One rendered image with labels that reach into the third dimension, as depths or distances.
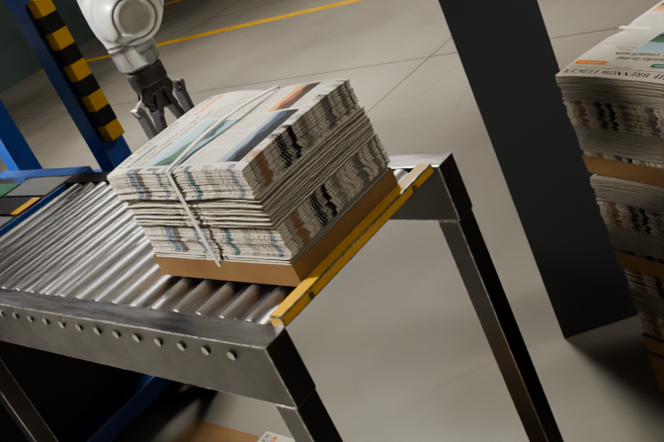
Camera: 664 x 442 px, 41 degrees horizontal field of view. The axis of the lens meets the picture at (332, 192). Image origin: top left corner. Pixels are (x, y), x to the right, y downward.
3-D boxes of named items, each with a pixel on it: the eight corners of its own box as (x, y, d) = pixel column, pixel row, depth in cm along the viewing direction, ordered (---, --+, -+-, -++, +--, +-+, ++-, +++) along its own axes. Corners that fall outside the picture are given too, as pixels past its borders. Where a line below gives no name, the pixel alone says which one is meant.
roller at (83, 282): (215, 194, 209) (225, 188, 205) (64, 319, 180) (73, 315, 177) (203, 177, 208) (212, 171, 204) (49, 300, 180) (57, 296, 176)
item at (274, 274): (401, 188, 154) (392, 167, 153) (304, 288, 137) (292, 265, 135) (336, 189, 166) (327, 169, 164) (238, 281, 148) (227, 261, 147)
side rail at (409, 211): (474, 205, 166) (453, 150, 161) (460, 221, 162) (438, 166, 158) (98, 206, 259) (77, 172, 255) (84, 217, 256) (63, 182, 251)
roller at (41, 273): (176, 192, 219) (167, 175, 217) (28, 310, 191) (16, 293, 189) (164, 193, 223) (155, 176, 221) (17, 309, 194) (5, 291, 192)
